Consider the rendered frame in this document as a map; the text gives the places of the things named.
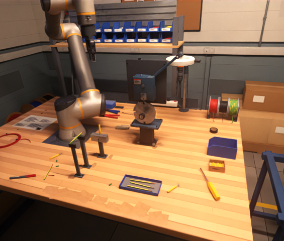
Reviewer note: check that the black post stand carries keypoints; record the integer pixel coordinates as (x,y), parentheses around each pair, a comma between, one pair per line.
(77,160)
(84,153)

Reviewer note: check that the cork notice board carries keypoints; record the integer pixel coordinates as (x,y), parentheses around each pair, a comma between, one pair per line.
(189,15)

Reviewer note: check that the blue shelf bin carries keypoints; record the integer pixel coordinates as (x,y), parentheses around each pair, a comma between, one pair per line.
(129,27)
(118,27)
(107,37)
(166,37)
(154,37)
(153,26)
(166,26)
(107,27)
(118,37)
(142,37)
(141,26)
(130,37)

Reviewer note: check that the red marker pen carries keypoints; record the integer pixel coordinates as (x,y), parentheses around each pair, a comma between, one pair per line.
(22,176)

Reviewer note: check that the grey conduit pipe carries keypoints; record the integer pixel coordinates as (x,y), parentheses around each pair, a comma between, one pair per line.
(264,22)

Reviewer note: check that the small blue box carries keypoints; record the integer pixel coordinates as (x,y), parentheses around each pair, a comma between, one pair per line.
(110,103)

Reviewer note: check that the white printed paper sheet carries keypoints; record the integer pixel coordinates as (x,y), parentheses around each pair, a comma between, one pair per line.
(35,121)

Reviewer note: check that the blue crimper base plate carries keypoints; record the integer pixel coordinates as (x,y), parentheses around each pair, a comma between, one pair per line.
(156,123)

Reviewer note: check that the white round bench lamp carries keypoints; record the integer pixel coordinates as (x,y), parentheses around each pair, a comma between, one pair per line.
(182,60)

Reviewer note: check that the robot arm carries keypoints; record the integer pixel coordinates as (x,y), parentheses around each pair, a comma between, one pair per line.
(77,75)

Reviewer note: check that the grey slat wall panel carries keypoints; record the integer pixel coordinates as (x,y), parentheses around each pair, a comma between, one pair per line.
(136,11)

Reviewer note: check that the brown crimper pedestal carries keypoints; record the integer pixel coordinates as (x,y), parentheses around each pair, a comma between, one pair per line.
(146,135)

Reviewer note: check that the grey block stand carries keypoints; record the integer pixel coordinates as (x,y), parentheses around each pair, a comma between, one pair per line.
(99,137)

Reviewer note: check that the yellow insulated terminal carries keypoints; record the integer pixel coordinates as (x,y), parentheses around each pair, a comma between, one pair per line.
(99,129)

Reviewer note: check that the blue open bin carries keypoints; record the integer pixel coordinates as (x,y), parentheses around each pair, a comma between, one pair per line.
(221,150)

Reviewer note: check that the small cardboard terminal box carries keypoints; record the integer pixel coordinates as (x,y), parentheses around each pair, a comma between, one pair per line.
(217,167)

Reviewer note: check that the dark spool rack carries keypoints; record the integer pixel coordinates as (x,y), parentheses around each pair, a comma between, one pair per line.
(234,118)

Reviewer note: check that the white wall outlet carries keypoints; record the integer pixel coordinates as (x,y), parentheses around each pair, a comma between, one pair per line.
(209,50)

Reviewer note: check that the blue flat tray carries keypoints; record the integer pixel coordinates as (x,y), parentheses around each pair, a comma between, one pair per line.
(124,184)

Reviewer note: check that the grey round turret disc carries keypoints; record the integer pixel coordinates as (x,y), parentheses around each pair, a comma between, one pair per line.
(145,112)

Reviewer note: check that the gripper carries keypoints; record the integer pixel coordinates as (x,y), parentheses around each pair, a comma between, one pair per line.
(87,31)

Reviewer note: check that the blue crimper body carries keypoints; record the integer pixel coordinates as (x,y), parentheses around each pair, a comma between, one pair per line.
(143,84)

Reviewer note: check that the blue crimper lever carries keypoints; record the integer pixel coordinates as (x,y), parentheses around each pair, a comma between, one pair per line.
(168,62)

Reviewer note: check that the black tape roll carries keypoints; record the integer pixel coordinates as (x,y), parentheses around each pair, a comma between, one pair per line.
(213,130)

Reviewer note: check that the white power strip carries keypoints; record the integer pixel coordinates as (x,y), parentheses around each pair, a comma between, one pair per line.
(172,103)

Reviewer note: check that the black back panel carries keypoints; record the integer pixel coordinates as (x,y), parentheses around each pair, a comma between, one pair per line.
(160,82)

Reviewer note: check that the blue metal trestle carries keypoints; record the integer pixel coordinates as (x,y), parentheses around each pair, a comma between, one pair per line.
(273,175)

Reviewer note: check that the grey shelf unit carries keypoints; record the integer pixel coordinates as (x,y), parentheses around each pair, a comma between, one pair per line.
(131,45)

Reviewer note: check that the large brown cardboard box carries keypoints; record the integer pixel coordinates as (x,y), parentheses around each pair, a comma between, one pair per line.
(262,133)

